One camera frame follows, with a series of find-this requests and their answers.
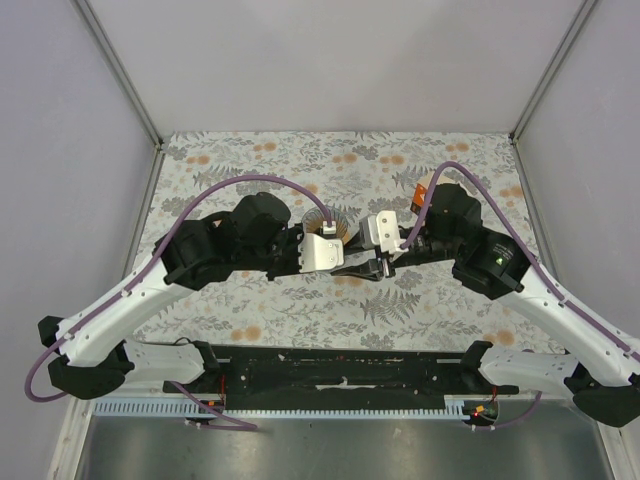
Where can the clear ribbed glass dripper cone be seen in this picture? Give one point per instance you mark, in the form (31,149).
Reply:
(314,221)

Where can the orange black coffee filter box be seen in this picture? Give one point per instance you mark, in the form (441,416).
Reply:
(420,192)

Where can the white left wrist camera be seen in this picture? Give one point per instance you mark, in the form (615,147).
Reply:
(321,252)

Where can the white slotted cable duct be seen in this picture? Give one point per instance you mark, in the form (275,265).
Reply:
(452,409)

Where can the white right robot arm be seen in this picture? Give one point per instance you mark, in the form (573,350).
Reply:
(599,371)

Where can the floral patterned table mat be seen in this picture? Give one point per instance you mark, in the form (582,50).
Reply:
(358,173)

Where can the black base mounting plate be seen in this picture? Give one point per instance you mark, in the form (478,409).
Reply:
(269,376)

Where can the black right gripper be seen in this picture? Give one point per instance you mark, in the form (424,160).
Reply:
(373,269)

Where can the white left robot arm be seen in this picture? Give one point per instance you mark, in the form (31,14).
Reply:
(95,354)

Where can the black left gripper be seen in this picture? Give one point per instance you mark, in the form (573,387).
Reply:
(293,235)

